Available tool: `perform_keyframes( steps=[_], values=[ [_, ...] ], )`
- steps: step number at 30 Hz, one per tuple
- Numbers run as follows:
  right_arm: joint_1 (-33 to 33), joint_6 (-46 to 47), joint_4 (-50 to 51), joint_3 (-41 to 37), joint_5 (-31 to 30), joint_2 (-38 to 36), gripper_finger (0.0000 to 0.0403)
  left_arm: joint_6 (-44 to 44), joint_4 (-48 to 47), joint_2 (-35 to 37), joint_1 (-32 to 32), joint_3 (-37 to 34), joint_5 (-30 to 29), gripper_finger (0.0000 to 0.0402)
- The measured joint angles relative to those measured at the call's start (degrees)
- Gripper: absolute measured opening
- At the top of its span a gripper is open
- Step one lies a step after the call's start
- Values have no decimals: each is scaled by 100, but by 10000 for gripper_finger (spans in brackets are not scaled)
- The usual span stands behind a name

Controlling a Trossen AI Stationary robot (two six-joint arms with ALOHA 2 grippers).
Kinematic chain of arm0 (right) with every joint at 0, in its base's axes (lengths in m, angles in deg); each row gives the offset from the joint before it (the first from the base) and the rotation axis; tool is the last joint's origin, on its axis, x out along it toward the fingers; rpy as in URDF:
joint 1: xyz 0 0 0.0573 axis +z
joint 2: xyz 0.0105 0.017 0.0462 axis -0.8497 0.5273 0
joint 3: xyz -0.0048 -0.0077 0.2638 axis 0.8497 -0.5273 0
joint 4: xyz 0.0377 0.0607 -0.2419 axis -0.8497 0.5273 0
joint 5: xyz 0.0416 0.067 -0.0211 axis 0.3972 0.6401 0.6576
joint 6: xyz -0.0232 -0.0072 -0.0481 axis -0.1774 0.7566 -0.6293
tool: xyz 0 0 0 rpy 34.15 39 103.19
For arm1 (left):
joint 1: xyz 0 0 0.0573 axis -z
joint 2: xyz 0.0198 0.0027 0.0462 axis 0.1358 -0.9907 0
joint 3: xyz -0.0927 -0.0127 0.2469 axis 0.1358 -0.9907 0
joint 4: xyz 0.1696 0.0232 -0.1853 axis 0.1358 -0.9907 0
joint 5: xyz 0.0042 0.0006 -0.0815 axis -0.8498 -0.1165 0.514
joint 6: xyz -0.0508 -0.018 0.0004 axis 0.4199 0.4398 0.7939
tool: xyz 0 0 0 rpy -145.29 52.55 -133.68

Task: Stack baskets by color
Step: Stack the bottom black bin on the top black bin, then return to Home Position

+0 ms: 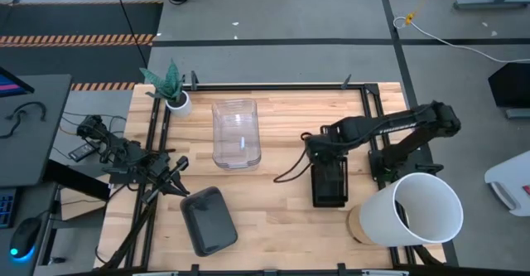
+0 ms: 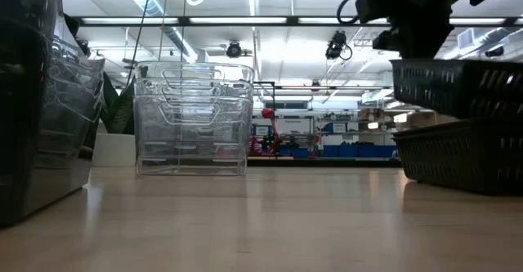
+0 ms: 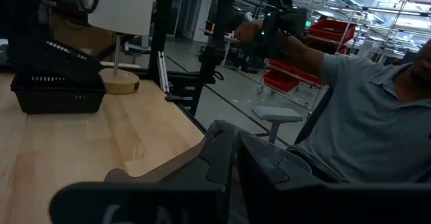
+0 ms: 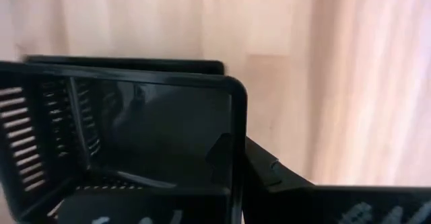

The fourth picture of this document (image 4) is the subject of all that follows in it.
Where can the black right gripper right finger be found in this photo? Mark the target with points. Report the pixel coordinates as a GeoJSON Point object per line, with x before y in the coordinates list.
{"type": "Point", "coordinates": [269, 183]}

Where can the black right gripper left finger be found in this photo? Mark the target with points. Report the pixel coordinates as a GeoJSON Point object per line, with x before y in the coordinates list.
{"type": "Point", "coordinates": [222, 160]}

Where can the black slatted plastic basket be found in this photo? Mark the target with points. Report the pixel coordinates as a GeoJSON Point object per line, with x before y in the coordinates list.
{"type": "Point", "coordinates": [370, 207]}
{"type": "Point", "coordinates": [151, 123]}

